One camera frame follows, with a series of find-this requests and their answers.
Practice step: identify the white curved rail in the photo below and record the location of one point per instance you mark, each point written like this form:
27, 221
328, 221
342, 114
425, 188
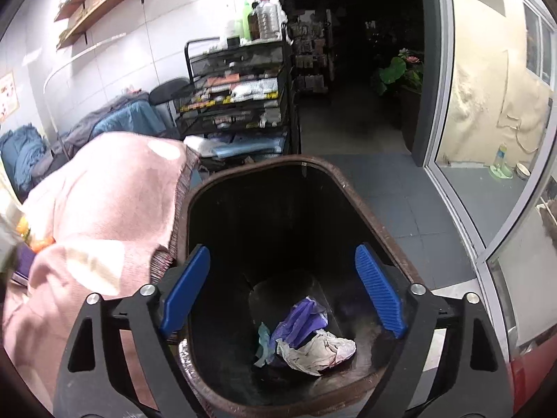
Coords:
65, 63

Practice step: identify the teal paper scrap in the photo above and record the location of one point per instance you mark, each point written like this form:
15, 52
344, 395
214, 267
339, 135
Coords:
262, 339

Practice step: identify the person's red garment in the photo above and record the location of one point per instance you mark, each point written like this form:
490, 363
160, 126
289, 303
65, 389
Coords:
535, 383

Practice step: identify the black chair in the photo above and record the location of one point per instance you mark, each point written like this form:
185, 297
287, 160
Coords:
167, 91

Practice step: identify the dark brown bottle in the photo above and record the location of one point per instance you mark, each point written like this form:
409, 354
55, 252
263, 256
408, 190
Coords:
253, 21

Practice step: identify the potted green plant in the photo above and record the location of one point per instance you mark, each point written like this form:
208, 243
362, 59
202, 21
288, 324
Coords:
394, 69

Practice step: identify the dark display rack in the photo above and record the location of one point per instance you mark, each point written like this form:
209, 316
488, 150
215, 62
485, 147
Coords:
311, 48

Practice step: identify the metal pet bowl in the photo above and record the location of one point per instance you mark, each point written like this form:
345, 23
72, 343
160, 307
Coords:
522, 170

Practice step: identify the black mesh storage cart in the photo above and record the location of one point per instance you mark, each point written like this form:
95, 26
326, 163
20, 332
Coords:
237, 63

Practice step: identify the row of small boxes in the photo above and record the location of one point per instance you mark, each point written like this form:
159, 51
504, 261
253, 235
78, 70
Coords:
93, 2

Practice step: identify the white tissue pack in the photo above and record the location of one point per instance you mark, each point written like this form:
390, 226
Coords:
198, 144

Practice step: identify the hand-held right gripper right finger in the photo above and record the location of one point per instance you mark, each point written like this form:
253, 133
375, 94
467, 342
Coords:
378, 291

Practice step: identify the crumpled purple wrapper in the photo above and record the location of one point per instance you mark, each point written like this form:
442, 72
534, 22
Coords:
300, 318

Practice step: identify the green bottle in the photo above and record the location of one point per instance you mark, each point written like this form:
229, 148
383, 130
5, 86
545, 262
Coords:
240, 21

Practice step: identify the orange peel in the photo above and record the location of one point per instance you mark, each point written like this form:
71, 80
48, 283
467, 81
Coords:
42, 245

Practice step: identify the wall poster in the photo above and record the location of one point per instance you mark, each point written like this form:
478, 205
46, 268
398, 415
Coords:
6, 96

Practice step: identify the black trash bin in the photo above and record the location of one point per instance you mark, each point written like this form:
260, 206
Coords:
261, 209

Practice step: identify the crumpled white paper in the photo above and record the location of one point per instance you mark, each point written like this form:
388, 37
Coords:
322, 350

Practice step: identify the pink dotted blanket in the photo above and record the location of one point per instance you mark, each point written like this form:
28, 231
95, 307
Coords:
108, 204

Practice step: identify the grey towel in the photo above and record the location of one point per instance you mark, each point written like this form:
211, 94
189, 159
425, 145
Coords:
82, 129

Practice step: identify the glass sliding door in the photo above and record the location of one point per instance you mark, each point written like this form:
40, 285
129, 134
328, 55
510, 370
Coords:
444, 96

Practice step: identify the clear plastic bottle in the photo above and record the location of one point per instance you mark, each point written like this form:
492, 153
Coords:
268, 19

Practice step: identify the pet water dispenser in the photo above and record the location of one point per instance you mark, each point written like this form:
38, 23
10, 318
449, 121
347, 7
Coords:
501, 161

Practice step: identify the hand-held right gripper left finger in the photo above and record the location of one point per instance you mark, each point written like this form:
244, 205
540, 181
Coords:
187, 287

